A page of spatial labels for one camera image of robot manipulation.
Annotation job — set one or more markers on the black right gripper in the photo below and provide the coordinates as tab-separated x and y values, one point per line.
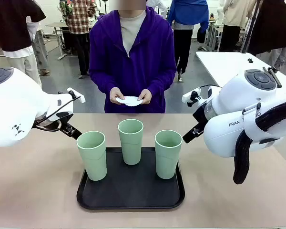
200	113

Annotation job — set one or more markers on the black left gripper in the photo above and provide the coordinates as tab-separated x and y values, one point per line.
59	125

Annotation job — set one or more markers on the pale green plastic cup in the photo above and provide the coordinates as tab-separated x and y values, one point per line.
166	162
131	150
93	162

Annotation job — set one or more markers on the white lace paper coaster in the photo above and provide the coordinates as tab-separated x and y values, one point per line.
131	100

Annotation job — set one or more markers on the person's left forearm purple sleeve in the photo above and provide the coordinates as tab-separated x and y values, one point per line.
163	81

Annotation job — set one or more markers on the person's right forearm purple sleeve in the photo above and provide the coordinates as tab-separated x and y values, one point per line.
99	83

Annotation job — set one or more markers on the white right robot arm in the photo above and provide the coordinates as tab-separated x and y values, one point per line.
231	133

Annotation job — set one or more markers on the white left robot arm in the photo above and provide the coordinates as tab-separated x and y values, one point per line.
16	107

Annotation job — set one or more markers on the person's right hand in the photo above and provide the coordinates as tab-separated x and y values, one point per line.
115	94

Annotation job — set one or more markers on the person's left hand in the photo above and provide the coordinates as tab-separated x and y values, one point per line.
146	96

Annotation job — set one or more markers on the white side table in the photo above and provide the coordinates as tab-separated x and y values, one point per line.
228	64

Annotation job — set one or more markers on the black plastic tray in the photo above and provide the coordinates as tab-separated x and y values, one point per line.
133	188

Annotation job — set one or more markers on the person in grey trousers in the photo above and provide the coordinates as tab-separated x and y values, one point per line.
41	52

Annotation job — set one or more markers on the person in purple hoodie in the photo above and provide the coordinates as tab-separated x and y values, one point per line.
145	59

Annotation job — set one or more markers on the small black object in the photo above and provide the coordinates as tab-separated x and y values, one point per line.
250	60

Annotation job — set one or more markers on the long black folded tool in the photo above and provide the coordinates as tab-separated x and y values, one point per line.
274	76

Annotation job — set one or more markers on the white background desk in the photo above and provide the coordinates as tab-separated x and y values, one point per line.
57	25

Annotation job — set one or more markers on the black tripod pole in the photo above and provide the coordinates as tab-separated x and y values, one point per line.
249	33

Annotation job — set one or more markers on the person in plaid shirt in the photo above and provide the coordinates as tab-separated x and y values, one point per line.
79	16

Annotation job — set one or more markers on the person in dark tee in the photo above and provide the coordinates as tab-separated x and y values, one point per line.
12	28

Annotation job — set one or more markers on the person in blue jacket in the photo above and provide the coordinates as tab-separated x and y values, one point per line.
188	12

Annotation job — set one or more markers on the white mannequin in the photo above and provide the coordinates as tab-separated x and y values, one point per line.
220	14

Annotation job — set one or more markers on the person in beige top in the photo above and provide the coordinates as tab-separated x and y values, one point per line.
236	14

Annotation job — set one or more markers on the person in black coat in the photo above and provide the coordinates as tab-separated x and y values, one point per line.
269	28

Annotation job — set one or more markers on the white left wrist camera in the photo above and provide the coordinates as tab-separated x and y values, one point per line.
76	95

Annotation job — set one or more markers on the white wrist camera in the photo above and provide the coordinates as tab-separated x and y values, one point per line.
189	95
76	95

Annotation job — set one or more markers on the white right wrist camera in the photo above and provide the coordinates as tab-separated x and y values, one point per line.
189	95

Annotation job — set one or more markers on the grey background desk frame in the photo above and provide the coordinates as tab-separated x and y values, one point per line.
213	35

